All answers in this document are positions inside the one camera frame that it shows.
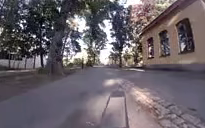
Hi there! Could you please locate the row of trees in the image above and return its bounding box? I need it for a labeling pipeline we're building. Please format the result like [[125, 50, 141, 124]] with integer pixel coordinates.
[[0, 0, 171, 79]]

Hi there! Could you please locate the grey asphalt road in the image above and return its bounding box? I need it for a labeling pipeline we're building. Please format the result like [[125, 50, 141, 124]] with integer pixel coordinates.
[[0, 65, 205, 128]]

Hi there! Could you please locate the large thick tree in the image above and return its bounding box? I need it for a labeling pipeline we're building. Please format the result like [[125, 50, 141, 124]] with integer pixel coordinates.
[[44, 0, 78, 76]]

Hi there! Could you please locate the grey cobblestone strip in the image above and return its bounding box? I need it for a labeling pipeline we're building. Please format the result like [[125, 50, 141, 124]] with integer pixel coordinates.
[[118, 78, 205, 128]]

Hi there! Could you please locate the long yellow building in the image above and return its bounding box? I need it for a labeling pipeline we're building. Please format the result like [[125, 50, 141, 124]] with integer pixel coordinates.
[[138, 0, 205, 72]]

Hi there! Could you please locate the pale wall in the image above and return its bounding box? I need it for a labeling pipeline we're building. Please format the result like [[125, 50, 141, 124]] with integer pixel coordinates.
[[0, 57, 46, 70]]

